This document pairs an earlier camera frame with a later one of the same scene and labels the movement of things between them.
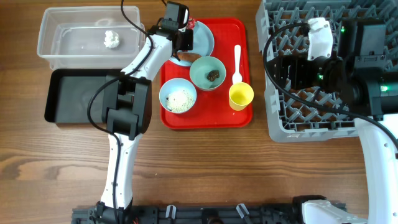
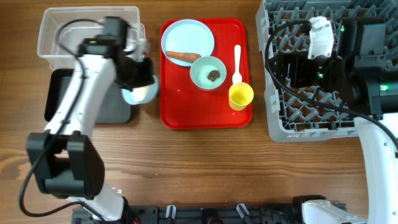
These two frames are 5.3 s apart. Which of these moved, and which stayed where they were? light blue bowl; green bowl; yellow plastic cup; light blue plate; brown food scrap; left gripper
Moved: light blue bowl; left gripper
Stayed: green bowl; yellow plastic cup; brown food scrap; light blue plate
